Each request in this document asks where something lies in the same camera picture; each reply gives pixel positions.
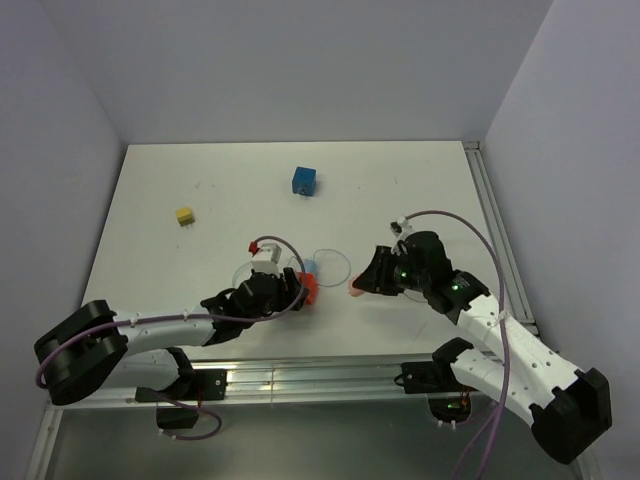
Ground aluminium front rail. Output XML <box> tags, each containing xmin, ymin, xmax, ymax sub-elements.
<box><xmin>49</xmin><ymin>355</ymin><xmax>501</xmax><ymax>411</ymax></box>

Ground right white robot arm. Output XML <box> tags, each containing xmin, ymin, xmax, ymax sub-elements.
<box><xmin>352</xmin><ymin>231</ymin><xmax>612</xmax><ymax>464</ymax></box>

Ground light blue plug charger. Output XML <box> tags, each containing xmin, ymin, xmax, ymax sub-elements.
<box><xmin>303</xmin><ymin>258</ymin><xmax>318</xmax><ymax>276</ymax></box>

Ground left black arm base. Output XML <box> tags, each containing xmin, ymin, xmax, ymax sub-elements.
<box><xmin>134</xmin><ymin>369</ymin><xmax>227</xmax><ymax>441</ymax></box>

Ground aluminium right side rail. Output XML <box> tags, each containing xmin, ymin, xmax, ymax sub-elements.
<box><xmin>463</xmin><ymin>141</ymin><xmax>539</xmax><ymax>336</ymax></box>

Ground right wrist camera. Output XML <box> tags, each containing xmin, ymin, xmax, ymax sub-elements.
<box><xmin>390</xmin><ymin>217</ymin><xmax>414</xmax><ymax>240</ymax></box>

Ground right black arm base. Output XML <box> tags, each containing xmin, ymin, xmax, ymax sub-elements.
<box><xmin>393</xmin><ymin>361</ymin><xmax>493</xmax><ymax>429</ymax></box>

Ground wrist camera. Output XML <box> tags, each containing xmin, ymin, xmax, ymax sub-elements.
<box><xmin>390</xmin><ymin>217</ymin><xmax>414</xmax><ymax>240</ymax></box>
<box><xmin>248</xmin><ymin>241</ymin><xmax>282</xmax><ymax>276</ymax></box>

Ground red cube socket adapter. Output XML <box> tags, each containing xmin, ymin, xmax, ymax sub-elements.
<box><xmin>297</xmin><ymin>272</ymin><xmax>319</xmax><ymax>305</ymax></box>

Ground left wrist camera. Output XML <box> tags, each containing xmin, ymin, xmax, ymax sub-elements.
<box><xmin>248</xmin><ymin>241</ymin><xmax>282</xmax><ymax>276</ymax></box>

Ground yellow plug adapter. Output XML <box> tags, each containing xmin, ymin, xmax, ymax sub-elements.
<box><xmin>175</xmin><ymin>207</ymin><xmax>195</xmax><ymax>227</ymax></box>

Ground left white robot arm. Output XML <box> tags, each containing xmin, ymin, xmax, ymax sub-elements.
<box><xmin>34</xmin><ymin>267</ymin><xmax>317</xmax><ymax>406</ymax></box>

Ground aluminium rail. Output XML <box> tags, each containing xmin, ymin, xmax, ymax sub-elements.
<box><xmin>463</xmin><ymin>141</ymin><xmax>539</xmax><ymax>336</ymax></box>
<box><xmin>49</xmin><ymin>355</ymin><xmax>501</xmax><ymax>411</ymax></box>

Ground blue cube socket adapter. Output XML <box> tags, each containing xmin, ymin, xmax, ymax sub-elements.
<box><xmin>291</xmin><ymin>166</ymin><xmax>317</xmax><ymax>197</ymax></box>

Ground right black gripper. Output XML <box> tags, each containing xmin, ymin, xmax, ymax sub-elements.
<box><xmin>353</xmin><ymin>244</ymin><xmax>430</xmax><ymax>295</ymax></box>

